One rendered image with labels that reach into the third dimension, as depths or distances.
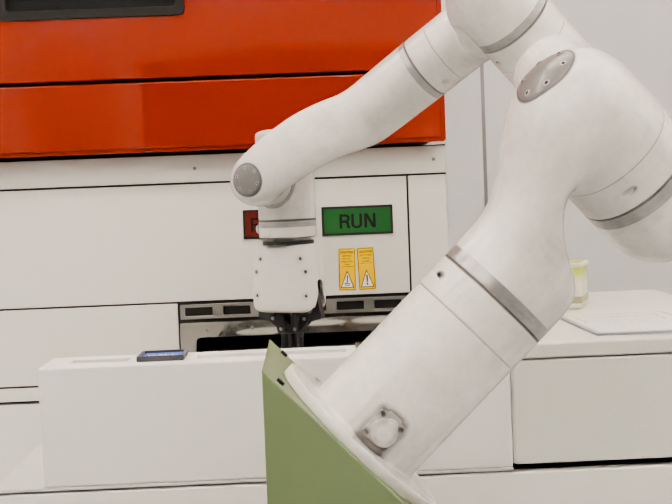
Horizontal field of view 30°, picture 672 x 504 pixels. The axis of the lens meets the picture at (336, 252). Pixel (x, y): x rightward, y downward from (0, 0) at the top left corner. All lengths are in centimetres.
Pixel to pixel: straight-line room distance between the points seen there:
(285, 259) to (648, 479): 60
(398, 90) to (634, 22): 206
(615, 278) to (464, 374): 256
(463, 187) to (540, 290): 246
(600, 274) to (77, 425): 239
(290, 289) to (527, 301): 71
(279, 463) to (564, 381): 50
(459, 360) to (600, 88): 27
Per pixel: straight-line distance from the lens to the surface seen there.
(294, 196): 178
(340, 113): 173
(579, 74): 114
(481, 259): 115
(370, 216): 208
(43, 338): 214
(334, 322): 208
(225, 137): 203
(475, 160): 360
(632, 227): 119
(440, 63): 169
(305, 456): 110
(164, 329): 210
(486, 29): 151
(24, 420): 216
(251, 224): 208
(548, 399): 150
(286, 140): 171
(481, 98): 361
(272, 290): 182
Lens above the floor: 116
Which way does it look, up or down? 3 degrees down
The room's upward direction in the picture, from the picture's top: 2 degrees counter-clockwise
